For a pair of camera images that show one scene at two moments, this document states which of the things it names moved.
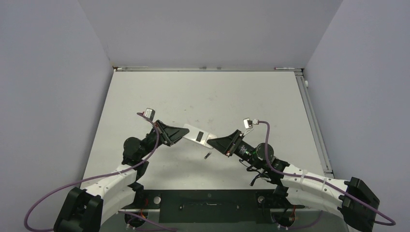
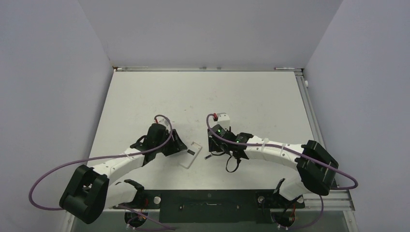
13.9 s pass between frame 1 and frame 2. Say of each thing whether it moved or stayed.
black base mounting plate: stayed
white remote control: moved
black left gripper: moved
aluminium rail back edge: stayed
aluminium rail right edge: stayed
